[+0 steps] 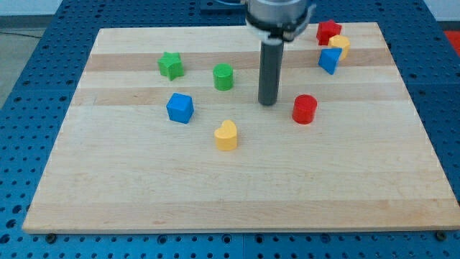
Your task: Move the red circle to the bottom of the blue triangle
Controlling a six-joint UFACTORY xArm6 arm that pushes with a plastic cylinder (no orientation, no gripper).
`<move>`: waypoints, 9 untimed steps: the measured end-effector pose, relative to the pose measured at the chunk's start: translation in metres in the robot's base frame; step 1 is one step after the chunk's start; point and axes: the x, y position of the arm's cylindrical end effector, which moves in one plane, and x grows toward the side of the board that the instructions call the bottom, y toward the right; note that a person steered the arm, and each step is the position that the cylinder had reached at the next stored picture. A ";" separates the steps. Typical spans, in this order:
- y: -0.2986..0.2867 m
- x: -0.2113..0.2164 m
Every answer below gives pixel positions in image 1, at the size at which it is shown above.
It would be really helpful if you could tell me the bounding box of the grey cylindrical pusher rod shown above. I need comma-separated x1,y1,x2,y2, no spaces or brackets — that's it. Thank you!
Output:
258,42,284,106

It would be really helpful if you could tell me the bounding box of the red cylinder block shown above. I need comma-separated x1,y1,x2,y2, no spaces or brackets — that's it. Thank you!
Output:
292,94,318,124

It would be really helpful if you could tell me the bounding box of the blue triangle block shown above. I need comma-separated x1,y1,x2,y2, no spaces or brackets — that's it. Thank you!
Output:
318,48,342,75

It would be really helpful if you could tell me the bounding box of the green cylinder block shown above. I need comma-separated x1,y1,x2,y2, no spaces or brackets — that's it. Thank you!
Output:
213,63,234,91

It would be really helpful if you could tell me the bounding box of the red star block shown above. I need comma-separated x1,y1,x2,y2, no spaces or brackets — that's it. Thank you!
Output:
316,19,342,45

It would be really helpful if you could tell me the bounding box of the yellow hexagon block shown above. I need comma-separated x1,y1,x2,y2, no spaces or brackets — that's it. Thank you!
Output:
328,35,351,61

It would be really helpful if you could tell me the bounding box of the yellow heart block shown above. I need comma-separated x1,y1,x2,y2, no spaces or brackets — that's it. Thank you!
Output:
213,119,238,151

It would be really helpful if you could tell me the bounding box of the green star block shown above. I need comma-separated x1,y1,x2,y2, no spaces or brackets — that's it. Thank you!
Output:
157,52,184,81

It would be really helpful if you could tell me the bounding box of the blue cube block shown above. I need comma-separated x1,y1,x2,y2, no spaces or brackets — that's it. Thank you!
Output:
166,93,194,124

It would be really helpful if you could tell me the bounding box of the wooden board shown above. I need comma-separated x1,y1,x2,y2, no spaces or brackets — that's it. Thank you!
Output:
22,22,459,234

